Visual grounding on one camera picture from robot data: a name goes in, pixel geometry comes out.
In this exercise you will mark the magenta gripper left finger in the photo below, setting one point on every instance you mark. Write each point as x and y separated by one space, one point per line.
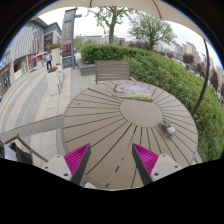
70 167

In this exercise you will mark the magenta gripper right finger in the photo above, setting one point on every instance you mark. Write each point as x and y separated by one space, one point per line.
152 166

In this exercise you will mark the grey computer mouse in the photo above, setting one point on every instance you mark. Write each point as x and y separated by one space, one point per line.
167 127

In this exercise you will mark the white planter box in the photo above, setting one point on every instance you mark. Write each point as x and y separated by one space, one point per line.
53 80

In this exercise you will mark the green hedge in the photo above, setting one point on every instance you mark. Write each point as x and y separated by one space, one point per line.
152 68

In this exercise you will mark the brown slatted chair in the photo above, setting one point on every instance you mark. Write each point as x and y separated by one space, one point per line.
110 70

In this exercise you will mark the person in blue shirt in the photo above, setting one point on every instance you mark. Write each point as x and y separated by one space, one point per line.
48 58

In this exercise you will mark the curved umbrella pole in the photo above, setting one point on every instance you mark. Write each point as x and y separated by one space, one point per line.
204 80

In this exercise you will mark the tall signboard pillar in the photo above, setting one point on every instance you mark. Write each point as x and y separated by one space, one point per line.
68 58

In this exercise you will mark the large tree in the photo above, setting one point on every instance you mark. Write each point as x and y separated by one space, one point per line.
109 16

